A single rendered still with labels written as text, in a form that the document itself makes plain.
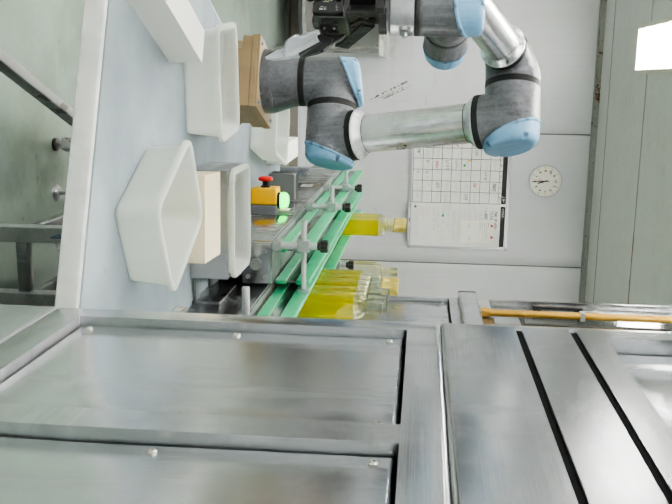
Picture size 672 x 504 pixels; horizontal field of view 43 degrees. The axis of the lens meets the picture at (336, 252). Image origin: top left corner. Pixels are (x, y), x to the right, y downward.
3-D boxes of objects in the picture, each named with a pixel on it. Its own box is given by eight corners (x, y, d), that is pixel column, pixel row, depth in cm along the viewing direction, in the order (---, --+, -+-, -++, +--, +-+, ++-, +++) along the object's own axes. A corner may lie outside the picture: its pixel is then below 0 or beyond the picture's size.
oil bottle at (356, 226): (326, 234, 307) (405, 237, 305) (326, 219, 306) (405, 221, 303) (327, 231, 313) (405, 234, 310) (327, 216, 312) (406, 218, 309)
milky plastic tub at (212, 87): (178, 143, 169) (222, 144, 168) (172, 24, 162) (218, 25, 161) (200, 129, 185) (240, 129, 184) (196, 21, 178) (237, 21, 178)
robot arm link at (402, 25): (415, 1, 143) (413, 47, 142) (387, 1, 144) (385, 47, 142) (415, -22, 136) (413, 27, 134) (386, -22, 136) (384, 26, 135)
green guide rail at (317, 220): (275, 252, 197) (310, 253, 196) (275, 247, 197) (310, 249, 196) (344, 172, 368) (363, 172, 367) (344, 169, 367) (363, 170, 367)
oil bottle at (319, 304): (273, 317, 201) (365, 321, 199) (273, 293, 200) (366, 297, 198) (277, 310, 206) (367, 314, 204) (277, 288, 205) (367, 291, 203)
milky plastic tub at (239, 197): (192, 279, 176) (234, 280, 175) (190, 169, 171) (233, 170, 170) (212, 261, 193) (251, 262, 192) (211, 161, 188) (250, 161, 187)
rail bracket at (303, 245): (271, 293, 194) (327, 295, 193) (271, 219, 191) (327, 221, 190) (274, 290, 197) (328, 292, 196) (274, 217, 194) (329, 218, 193)
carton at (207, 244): (164, 262, 158) (205, 263, 157) (163, 174, 155) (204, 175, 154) (182, 252, 169) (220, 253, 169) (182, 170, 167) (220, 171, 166)
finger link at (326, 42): (288, 38, 141) (332, 9, 141) (289, 43, 143) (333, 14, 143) (303, 60, 140) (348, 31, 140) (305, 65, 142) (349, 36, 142)
